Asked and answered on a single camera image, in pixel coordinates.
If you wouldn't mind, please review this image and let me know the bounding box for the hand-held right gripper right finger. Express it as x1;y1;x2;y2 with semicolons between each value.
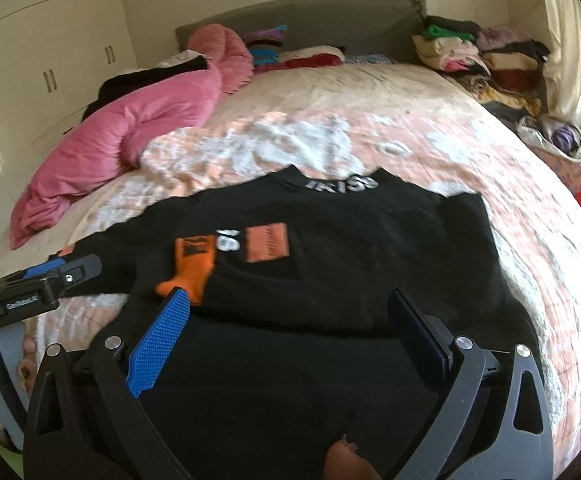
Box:
387;287;556;480

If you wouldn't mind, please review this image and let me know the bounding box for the striped colourful cloth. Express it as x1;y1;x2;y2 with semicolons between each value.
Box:
243;24;288;66

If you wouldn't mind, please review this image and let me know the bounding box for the white plastic bag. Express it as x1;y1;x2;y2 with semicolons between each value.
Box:
517;115;581;161

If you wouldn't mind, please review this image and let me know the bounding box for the black cloth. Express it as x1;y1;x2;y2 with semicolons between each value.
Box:
83;55;208;121

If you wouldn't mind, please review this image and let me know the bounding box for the peach patterned bedspread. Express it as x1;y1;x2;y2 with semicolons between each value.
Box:
0;52;581;480

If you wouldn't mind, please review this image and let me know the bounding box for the pink blanket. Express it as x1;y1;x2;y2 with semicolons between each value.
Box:
10;25;254;251

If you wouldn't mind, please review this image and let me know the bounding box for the cream wardrobe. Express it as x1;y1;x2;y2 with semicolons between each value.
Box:
0;0;138;171

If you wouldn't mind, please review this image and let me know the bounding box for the pile of folded clothes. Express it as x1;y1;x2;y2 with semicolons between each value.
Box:
413;16;551;121

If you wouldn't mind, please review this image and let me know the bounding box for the grey headboard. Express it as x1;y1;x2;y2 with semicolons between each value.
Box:
174;0;428;61

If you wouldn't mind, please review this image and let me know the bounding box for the red cloth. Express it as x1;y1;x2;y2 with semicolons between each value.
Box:
280;46;346;68

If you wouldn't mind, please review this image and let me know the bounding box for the cream curtain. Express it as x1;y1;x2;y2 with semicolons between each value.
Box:
533;0;581;121

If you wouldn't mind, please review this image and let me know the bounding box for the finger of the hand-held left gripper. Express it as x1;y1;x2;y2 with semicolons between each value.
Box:
20;254;104;292

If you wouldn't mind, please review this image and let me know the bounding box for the brown strap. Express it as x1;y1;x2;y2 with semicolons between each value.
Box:
324;435;376;480

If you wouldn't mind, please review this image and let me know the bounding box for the black sweater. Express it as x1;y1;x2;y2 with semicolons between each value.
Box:
58;165;546;480

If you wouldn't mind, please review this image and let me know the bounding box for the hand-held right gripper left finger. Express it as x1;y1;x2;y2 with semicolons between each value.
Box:
23;285;194;480

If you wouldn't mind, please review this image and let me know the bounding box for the blue patterned cloth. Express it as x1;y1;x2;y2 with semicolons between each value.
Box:
344;54;396;65

